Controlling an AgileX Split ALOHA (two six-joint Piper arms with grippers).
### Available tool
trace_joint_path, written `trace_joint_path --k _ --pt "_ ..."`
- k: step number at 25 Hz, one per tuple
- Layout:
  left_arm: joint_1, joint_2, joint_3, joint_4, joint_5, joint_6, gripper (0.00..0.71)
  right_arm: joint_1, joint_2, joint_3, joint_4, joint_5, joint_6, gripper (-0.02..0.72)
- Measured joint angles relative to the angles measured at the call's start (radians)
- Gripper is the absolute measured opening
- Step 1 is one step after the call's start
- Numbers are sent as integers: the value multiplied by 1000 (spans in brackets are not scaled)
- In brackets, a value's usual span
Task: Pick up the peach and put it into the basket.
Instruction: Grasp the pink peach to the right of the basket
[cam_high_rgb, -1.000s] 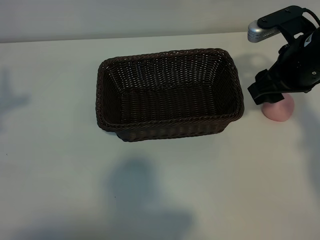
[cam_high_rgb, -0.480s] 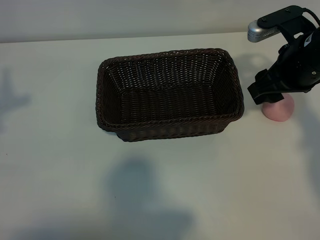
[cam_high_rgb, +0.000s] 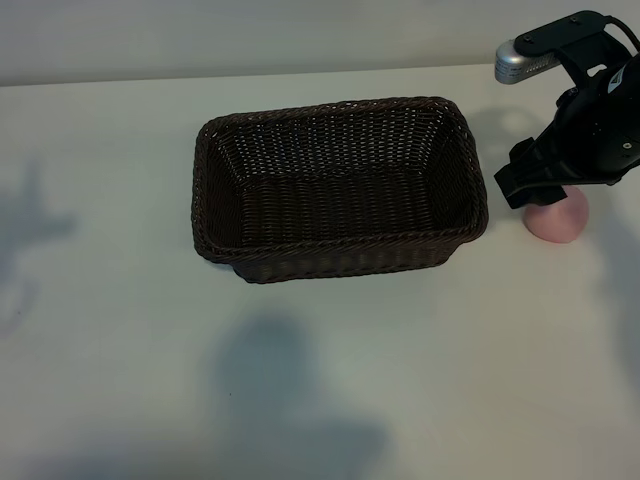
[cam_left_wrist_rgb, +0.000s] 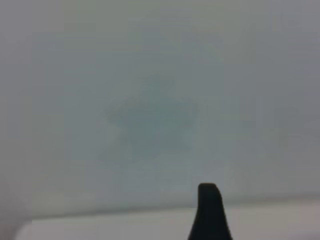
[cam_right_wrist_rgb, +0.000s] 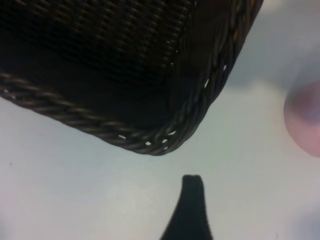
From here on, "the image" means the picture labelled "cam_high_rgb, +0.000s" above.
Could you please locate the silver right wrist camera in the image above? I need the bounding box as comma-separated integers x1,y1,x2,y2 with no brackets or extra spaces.
494,37,557,85

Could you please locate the black right camera mount bracket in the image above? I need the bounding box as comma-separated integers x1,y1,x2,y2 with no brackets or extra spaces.
514,9,629,89

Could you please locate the black right camera cable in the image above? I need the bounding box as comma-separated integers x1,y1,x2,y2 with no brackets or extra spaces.
603,14,640,52

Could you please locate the pink peach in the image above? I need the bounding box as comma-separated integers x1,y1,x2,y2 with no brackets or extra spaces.
523,185,590,245

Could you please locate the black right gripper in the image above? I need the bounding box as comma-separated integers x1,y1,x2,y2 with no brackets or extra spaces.
493,52,640,211

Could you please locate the dark brown wicker basket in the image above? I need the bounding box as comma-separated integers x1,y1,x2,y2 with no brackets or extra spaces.
189,95,490,285

